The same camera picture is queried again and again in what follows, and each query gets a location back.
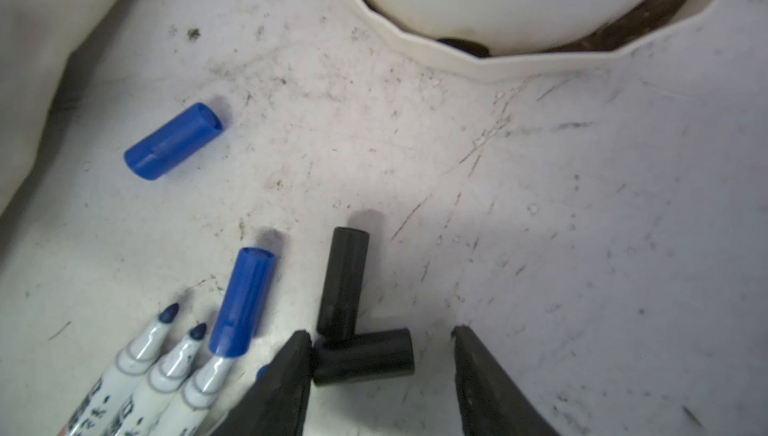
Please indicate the blue pen cap loose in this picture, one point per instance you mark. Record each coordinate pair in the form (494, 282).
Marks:
(171, 144)

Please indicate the potted green plant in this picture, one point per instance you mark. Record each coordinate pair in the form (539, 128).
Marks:
(494, 40)

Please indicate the black pen cap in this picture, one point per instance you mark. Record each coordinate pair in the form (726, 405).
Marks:
(340, 298)
(364, 357)

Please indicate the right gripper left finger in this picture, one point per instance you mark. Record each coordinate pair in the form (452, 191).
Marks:
(276, 404)

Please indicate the white marker blue cap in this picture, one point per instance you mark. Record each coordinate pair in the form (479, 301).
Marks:
(235, 326)

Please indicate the white marker pen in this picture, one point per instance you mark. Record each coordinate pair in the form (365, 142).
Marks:
(102, 402)

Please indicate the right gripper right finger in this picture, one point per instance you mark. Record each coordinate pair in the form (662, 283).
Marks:
(490, 403)

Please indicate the white marker blue tip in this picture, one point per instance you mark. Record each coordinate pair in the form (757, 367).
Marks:
(140, 413)

